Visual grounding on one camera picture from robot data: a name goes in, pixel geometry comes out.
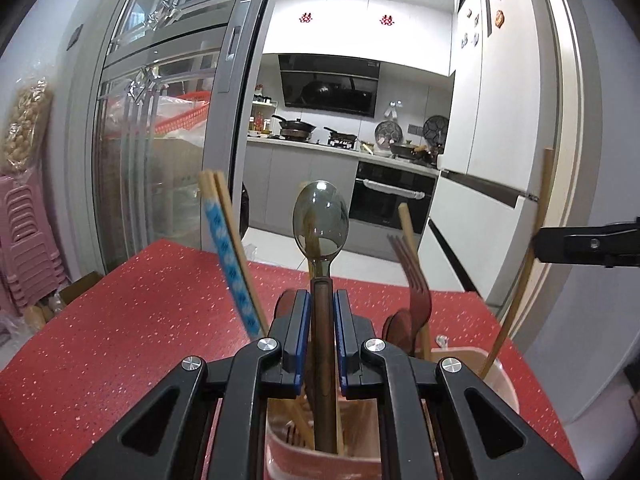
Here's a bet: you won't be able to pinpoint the frying pan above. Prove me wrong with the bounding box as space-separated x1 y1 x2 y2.
389 141 431 161

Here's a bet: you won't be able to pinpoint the dark wok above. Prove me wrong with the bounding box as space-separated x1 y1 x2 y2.
271 115 317 139

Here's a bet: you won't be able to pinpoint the grey framed glass sliding door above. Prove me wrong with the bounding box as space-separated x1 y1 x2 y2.
67 0 281 271

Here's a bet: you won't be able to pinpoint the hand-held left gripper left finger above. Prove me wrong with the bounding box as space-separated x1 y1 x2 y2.
62 289 312 480

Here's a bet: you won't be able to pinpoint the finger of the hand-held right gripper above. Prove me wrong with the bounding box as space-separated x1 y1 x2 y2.
532 217 640 268

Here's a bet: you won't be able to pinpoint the black range hood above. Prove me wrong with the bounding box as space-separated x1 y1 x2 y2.
277 54 381 118

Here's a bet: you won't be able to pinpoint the black built-in oven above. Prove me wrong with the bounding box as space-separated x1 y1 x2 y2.
348 161 438 238

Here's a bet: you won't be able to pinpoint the round metal rack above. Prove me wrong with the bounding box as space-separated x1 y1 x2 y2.
422 116 450 143
374 120 403 147

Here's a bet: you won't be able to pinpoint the reddish brown fork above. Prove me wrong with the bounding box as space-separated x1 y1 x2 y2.
387 234 433 361

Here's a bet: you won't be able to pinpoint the group of fridge magnets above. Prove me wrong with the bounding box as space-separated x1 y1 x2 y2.
460 0 516 51

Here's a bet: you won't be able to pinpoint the clear plastic bags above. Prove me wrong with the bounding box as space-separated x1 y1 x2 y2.
0 305 56 351

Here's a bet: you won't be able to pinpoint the black pan on hob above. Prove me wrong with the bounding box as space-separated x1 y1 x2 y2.
324 126 360 149

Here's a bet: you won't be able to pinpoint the grey kitchen base cabinets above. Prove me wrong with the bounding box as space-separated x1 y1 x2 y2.
242 140 358 241

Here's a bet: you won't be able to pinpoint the reddish brown spoon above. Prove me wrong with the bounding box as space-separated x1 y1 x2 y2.
276 290 296 322
382 310 416 358

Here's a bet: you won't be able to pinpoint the clear bag of nuts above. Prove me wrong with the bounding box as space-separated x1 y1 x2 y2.
0 77 55 178

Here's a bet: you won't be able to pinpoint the white refrigerator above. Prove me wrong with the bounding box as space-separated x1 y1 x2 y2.
417 0 556 306

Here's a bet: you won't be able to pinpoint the clear grey spoon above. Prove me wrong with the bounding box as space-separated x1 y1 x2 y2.
292 180 350 453

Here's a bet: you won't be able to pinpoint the pink plastic utensil holder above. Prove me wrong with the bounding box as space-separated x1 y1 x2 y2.
265 345 521 480

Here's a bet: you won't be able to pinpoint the stack of pink stools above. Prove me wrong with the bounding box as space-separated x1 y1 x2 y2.
0 175 68 316

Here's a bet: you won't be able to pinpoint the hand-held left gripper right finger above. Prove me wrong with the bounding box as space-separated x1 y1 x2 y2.
334 289 583 480

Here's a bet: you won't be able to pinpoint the blue patterned bamboo chopstick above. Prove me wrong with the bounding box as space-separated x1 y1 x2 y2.
199 170 266 341

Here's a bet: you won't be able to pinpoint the red plastic basket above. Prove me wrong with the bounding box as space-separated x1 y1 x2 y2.
155 91 213 133

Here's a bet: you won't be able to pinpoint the cardboard box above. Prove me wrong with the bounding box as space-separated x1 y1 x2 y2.
60 271 105 306

